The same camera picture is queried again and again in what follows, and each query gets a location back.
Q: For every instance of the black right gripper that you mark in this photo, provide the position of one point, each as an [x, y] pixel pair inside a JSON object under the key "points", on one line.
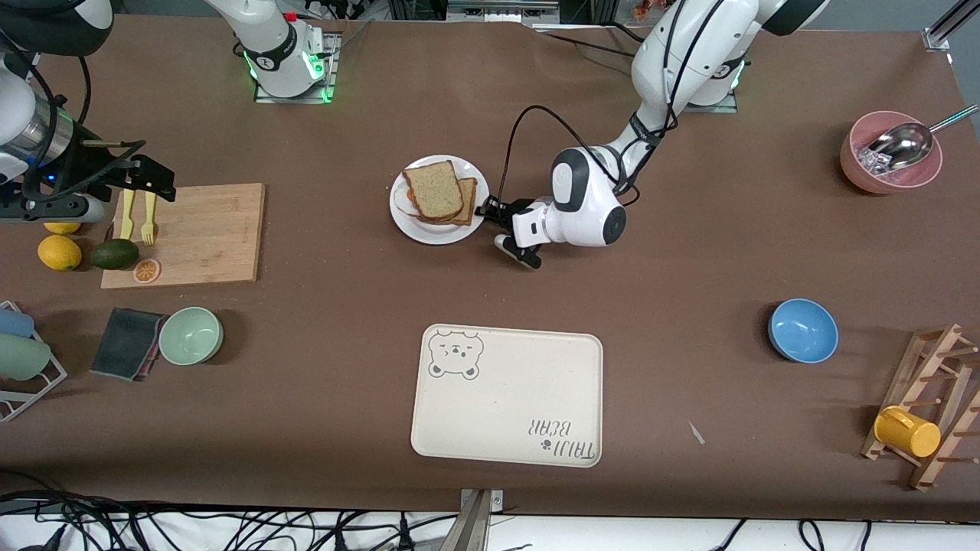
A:
{"points": [[86, 167]]}

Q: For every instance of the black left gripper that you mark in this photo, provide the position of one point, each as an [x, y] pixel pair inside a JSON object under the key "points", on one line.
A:
{"points": [[514, 208]]}

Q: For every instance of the white round plate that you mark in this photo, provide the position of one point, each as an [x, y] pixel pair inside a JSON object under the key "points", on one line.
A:
{"points": [[436, 236]]}

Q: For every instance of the brown bread slice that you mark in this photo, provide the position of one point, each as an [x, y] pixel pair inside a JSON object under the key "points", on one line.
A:
{"points": [[432, 190], [470, 200]]}

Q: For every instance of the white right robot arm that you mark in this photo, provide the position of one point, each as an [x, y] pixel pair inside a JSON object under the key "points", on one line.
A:
{"points": [[276, 46]]}

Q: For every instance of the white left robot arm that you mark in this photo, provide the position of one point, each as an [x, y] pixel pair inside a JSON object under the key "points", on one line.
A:
{"points": [[589, 199]]}

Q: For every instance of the yellow plastic knife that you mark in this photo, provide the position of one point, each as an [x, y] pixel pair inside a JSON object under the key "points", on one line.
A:
{"points": [[127, 222]]}

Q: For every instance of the yellow plastic fork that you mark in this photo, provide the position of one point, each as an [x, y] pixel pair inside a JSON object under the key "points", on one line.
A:
{"points": [[149, 226]]}

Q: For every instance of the dark green avocado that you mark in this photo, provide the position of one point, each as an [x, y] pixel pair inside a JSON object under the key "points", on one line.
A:
{"points": [[115, 255]]}

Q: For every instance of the toy fried egg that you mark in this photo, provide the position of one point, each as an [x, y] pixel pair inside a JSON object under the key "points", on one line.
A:
{"points": [[409, 200]]}

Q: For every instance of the bamboo cutting board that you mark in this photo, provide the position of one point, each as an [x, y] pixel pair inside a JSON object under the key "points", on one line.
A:
{"points": [[207, 229]]}

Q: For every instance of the yellow lemon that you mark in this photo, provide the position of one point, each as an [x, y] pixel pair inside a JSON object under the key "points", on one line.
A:
{"points": [[61, 228], [60, 253]]}

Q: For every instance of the toy orange slice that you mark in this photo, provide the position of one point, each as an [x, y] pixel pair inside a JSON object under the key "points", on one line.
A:
{"points": [[147, 271]]}

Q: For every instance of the dark grey folded cloth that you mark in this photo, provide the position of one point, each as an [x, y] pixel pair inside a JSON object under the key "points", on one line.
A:
{"points": [[126, 344]]}

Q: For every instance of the mint green bowl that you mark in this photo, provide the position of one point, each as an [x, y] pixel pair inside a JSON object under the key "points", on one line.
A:
{"points": [[191, 337]]}

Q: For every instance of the light blue cup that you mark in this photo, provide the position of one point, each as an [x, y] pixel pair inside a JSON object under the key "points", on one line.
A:
{"points": [[15, 323]]}

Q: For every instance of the cream bear print tray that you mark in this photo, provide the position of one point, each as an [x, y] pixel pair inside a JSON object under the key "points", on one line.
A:
{"points": [[509, 398]]}

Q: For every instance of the pale green cup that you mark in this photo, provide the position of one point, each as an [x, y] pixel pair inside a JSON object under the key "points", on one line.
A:
{"points": [[23, 357]]}

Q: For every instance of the colourful toy food pile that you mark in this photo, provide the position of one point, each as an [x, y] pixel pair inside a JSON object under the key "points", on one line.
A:
{"points": [[651, 6]]}

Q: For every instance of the small white paper scrap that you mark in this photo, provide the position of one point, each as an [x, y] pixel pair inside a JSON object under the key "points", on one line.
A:
{"points": [[696, 433]]}

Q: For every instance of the blue bowl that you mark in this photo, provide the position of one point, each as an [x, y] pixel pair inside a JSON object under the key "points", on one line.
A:
{"points": [[804, 330]]}

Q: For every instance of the pink bowl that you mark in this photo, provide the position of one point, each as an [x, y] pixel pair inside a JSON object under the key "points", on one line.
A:
{"points": [[865, 182]]}

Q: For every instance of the clear crumpled plastic pieces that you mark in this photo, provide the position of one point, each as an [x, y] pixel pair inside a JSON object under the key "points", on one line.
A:
{"points": [[873, 162]]}

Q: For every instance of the metal scoop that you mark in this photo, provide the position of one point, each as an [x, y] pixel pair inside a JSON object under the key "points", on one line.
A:
{"points": [[903, 145]]}

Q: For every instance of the yellow plastic cup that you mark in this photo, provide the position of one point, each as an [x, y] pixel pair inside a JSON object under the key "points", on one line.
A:
{"points": [[907, 432]]}

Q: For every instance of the wooden cup drying rack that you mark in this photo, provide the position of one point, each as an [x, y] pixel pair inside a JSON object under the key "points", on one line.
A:
{"points": [[945, 360]]}

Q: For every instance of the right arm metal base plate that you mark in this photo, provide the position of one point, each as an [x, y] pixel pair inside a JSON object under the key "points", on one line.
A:
{"points": [[295, 99]]}

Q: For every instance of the aluminium frame profile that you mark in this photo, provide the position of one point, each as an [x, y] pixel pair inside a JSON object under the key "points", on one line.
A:
{"points": [[498, 11]]}

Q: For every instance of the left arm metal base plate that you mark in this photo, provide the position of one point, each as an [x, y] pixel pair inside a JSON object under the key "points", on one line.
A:
{"points": [[723, 109]]}

